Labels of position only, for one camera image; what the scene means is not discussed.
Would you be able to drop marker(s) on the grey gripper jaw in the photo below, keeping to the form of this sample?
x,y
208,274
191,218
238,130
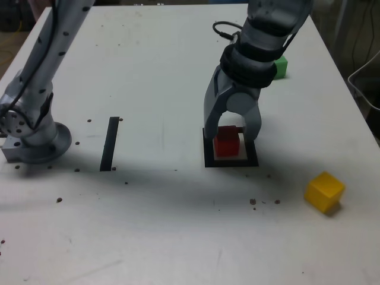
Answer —
x,y
242,104
211,110

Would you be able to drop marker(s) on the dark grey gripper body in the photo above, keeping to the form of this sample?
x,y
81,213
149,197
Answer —
x,y
248,89

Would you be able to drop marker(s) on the green cube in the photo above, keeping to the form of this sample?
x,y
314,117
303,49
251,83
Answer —
x,y
281,69

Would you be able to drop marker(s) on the red cube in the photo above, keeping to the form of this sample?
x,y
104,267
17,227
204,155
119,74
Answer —
x,y
227,145

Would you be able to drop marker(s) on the yellow cube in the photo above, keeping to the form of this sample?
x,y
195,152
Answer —
x,y
323,190

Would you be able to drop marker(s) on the black tape square outline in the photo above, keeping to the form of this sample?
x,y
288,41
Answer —
x,y
231,164

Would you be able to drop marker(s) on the black tape strip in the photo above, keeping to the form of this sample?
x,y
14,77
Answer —
x,y
109,145

